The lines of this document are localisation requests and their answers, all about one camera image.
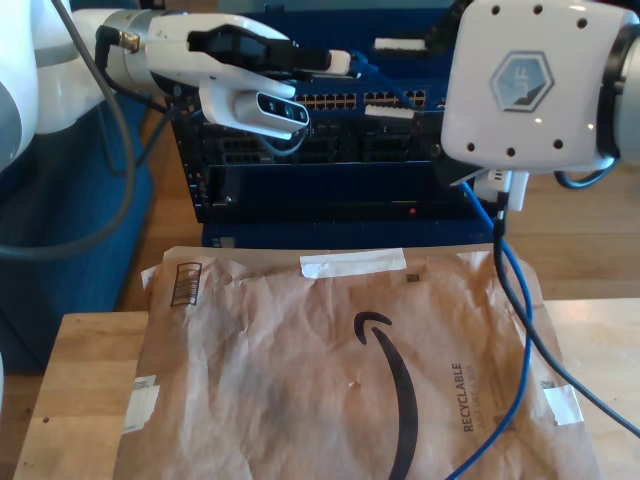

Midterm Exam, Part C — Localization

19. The blue network cable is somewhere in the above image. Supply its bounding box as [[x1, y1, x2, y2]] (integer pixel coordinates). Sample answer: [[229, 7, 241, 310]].
[[348, 48, 534, 480]]

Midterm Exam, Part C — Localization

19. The black rack server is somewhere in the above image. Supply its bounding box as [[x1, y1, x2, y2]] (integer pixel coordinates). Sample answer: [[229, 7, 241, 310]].
[[197, 119, 444, 166]]

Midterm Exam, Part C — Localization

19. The white tape strip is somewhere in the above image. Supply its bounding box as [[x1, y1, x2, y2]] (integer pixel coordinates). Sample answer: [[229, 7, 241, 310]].
[[298, 248, 407, 280], [542, 383, 585, 427]]

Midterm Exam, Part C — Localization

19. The blue sofa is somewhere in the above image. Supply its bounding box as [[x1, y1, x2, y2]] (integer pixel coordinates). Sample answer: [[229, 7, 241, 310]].
[[0, 94, 155, 374]]

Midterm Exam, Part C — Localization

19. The brown paper mailer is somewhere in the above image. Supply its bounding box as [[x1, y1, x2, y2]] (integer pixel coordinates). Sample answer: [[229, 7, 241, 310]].
[[113, 243, 606, 480]]

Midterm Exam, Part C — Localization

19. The white shipping label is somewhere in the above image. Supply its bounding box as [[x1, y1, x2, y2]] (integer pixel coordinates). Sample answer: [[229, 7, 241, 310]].
[[122, 374, 161, 434]]

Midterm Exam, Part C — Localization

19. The blue network switch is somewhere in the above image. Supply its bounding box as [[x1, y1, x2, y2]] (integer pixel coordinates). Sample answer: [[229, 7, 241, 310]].
[[192, 9, 454, 121]]

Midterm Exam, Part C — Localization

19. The black cable with silver connector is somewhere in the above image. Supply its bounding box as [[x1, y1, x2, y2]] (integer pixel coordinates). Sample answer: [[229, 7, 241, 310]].
[[94, 23, 174, 176]]

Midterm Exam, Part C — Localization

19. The black rack frame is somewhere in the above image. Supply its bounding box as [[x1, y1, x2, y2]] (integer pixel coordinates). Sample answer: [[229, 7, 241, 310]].
[[149, 0, 506, 224]]

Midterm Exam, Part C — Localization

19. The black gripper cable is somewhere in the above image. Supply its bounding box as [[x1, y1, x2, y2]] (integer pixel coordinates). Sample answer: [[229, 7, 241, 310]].
[[553, 154, 621, 191]]

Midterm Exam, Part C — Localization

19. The thick grey cable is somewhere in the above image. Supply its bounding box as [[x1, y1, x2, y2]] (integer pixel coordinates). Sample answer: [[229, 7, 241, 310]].
[[0, 0, 137, 259]]

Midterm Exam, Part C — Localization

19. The black camera cable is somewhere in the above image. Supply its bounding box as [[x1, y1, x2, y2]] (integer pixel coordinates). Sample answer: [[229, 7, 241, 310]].
[[494, 189, 640, 437]]

